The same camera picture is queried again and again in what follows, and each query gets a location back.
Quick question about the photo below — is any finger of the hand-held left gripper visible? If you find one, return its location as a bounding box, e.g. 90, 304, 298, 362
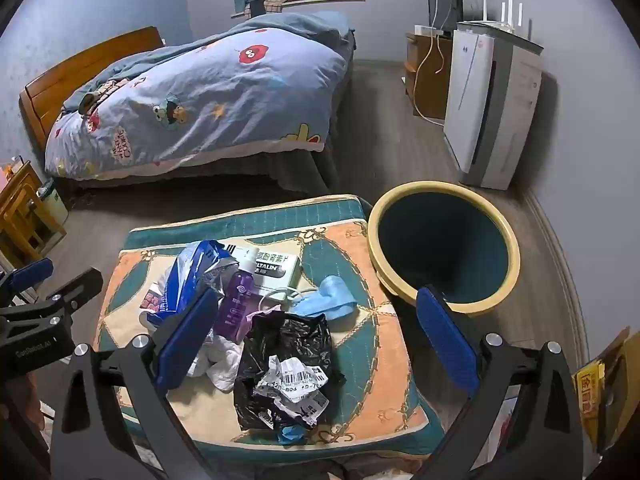
30, 267, 104, 321
0, 258, 55, 306

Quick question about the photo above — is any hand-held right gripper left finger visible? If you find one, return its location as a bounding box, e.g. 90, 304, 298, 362
50, 287, 221, 480

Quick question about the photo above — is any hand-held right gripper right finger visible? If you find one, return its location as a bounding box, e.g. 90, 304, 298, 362
416, 285, 586, 480

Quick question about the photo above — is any red snack packet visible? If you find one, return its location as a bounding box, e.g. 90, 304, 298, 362
141, 282, 168, 313

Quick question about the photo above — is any white tissue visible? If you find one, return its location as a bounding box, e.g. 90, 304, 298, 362
187, 330, 246, 391

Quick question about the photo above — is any purple bottle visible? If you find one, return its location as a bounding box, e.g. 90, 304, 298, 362
215, 269, 256, 343

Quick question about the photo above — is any blue white plastic wrapper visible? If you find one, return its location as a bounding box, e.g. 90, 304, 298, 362
150, 240, 238, 326

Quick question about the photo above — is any black plastic bag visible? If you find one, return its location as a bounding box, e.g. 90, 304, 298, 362
233, 312, 346, 431

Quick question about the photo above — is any yellow rimmed teal waste bin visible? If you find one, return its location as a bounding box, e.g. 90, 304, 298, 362
367, 181, 522, 316

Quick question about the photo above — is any white medicine box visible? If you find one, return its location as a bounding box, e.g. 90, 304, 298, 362
225, 245, 303, 298

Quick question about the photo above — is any white label paper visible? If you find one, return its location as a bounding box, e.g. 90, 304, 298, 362
255, 355, 331, 426

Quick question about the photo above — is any blue face mask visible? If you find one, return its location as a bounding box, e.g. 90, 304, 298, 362
257, 275, 358, 321

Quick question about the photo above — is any small blue wrapper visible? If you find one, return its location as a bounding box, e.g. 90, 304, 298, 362
277, 425, 308, 445

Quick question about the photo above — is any person's left forearm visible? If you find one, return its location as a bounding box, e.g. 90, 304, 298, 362
0, 367, 51, 480

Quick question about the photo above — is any wooden stool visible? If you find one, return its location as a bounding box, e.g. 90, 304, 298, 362
0, 160, 66, 266

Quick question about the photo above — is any white jar with green lid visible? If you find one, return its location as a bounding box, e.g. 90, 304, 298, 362
37, 180, 68, 226

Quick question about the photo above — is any teal orange patterned cushion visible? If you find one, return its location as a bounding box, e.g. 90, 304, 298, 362
92, 194, 446, 456

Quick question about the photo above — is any wooden bed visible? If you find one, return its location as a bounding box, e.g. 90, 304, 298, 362
20, 26, 358, 198

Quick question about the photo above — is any white air purifier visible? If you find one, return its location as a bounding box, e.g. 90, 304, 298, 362
442, 22, 545, 191

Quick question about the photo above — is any wooden cabinet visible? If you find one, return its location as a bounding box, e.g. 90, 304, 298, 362
404, 25, 453, 121

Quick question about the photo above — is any blue printed duvet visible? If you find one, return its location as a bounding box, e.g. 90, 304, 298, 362
44, 10, 357, 181

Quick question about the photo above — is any white router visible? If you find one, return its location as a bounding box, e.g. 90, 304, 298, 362
457, 0, 531, 36

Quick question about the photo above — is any dark checkered cloth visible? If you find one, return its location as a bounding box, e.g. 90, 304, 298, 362
247, 0, 283, 20

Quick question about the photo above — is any wooden window sill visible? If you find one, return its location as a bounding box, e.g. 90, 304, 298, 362
231, 0, 366, 18

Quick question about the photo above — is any white cable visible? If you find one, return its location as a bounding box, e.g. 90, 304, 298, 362
412, 0, 453, 121

